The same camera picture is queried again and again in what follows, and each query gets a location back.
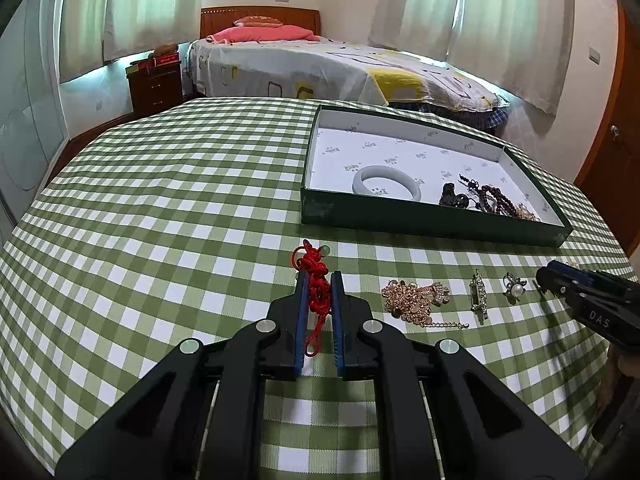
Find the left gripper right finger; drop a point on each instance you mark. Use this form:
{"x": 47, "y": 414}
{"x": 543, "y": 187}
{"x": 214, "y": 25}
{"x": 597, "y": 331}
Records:
{"x": 351, "y": 355}

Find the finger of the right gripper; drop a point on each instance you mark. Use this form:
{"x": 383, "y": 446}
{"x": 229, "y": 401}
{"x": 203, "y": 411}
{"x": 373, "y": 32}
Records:
{"x": 563, "y": 273}
{"x": 545, "y": 284}

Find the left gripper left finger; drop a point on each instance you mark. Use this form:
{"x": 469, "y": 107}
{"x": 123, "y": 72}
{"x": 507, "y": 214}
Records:
{"x": 285, "y": 357}

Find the red knot gold coin charm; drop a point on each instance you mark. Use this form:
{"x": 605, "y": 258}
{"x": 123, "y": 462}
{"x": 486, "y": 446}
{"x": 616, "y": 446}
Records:
{"x": 309, "y": 259}

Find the gold pearl flower brooch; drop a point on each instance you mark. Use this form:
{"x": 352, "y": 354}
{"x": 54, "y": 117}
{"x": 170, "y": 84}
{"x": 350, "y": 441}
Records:
{"x": 523, "y": 213}

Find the black cord bead pendant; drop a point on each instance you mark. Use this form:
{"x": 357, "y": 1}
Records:
{"x": 450, "y": 198}

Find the white jade bangle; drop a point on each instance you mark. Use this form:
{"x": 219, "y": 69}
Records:
{"x": 376, "y": 180}

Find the green jewelry box tray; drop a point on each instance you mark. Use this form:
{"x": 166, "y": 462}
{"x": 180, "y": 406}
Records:
{"x": 344, "y": 140}

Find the person's right hand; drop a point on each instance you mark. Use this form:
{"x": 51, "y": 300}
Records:
{"x": 629, "y": 365}

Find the silver rhinestone hair clip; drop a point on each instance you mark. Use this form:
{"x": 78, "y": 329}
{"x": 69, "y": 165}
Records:
{"x": 478, "y": 296}

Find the brown wooden door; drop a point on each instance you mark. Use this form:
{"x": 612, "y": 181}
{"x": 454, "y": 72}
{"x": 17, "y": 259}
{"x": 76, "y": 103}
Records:
{"x": 609, "y": 177}

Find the green checkered tablecloth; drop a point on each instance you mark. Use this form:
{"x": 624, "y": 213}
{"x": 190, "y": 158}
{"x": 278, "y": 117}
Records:
{"x": 183, "y": 225}

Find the bed with patterned quilt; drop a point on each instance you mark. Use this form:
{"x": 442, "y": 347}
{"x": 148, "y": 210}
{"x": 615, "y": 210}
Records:
{"x": 333, "y": 70}

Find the right white curtain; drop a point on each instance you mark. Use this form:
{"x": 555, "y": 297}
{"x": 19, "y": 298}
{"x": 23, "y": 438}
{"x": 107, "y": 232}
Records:
{"x": 520, "y": 46}

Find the white curtain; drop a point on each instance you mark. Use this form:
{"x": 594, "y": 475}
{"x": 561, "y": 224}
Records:
{"x": 520, "y": 46}
{"x": 94, "y": 32}

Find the dark wooden nightstand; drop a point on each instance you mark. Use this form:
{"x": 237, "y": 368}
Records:
{"x": 155, "y": 84}

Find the pink pillow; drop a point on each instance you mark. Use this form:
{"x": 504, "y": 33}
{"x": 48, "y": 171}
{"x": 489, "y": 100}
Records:
{"x": 232, "y": 35}

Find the orange patterned pillow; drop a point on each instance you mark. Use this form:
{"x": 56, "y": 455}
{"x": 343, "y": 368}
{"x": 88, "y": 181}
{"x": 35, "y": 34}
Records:
{"x": 257, "y": 21}

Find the left white curtain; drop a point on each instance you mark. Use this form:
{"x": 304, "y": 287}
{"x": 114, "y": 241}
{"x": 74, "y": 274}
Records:
{"x": 94, "y": 32}

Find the white wall switch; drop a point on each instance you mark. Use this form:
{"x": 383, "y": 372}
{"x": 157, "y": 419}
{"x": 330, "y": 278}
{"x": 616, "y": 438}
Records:
{"x": 594, "y": 56}

